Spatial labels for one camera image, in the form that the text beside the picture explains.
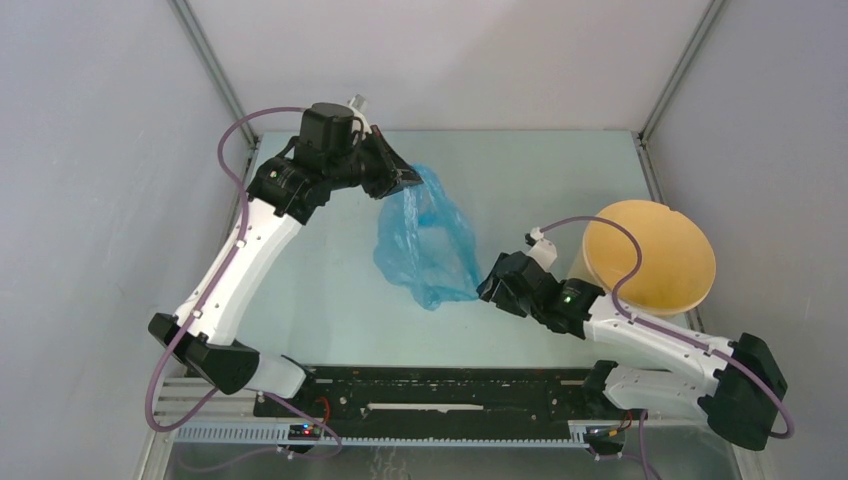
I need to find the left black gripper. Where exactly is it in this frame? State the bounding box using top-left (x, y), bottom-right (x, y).
top-left (327, 125), bottom-right (426, 200)

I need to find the blue plastic trash bag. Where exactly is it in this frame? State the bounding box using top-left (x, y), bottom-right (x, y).
top-left (373, 164), bottom-right (482, 311)

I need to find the beige plastic trash bin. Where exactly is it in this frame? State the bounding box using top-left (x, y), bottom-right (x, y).
top-left (568, 200), bottom-right (716, 318)

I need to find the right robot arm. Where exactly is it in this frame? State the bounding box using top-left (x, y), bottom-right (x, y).
top-left (477, 252), bottom-right (791, 451)

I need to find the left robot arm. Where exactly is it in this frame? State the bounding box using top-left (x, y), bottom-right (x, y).
top-left (148, 95), bottom-right (422, 417)

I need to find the small electronics board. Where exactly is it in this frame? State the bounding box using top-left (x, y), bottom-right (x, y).
top-left (287, 425), bottom-right (323, 441)

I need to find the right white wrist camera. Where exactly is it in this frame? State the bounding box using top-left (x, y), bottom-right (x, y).
top-left (525, 227), bottom-right (558, 272)

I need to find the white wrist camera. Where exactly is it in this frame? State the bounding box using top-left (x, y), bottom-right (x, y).
top-left (346, 94), bottom-right (372, 134)
top-left (525, 227), bottom-right (558, 272)

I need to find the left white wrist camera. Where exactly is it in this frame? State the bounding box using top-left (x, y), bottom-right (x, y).
top-left (346, 94), bottom-right (372, 134)

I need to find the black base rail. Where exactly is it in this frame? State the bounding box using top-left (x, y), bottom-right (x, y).
top-left (253, 366), bottom-right (639, 448)

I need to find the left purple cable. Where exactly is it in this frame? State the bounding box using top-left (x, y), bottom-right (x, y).
top-left (144, 106), bottom-right (306, 435)

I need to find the purple cable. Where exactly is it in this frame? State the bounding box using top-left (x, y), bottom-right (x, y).
top-left (539, 215), bottom-right (796, 441)
top-left (144, 106), bottom-right (306, 435)

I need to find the left corner frame post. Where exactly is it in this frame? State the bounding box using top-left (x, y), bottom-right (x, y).
top-left (167, 0), bottom-right (247, 121)

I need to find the corner frame post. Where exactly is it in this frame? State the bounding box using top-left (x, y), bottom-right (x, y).
top-left (639, 0), bottom-right (729, 145)
top-left (167, 0), bottom-right (247, 121)

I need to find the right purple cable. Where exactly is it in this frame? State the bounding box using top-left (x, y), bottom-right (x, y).
top-left (539, 215), bottom-right (796, 441)

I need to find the right corner frame post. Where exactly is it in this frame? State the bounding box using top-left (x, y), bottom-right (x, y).
top-left (639, 0), bottom-right (729, 145)

